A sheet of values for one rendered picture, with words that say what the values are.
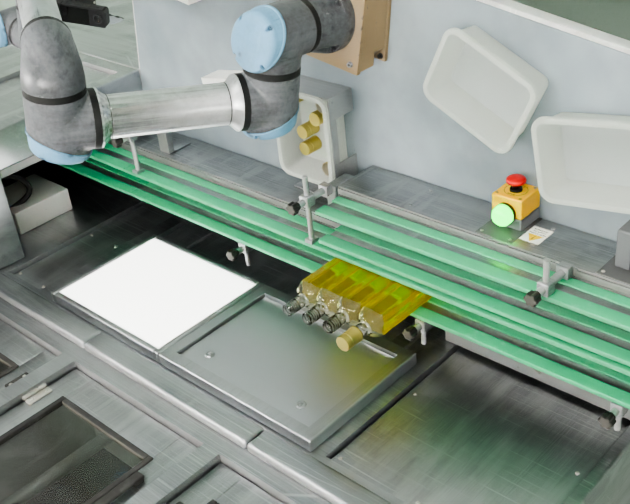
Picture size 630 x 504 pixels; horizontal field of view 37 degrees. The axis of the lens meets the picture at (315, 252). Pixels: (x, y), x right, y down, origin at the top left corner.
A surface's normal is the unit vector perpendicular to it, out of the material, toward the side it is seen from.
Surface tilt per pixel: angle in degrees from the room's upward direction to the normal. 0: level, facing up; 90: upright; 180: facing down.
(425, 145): 0
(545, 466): 90
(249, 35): 12
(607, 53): 0
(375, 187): 90
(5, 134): 90
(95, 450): 90
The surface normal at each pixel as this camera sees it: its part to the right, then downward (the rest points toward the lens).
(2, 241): 0.73, 0.29
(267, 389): -0.10, -0.85
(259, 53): -0.64, 0.29
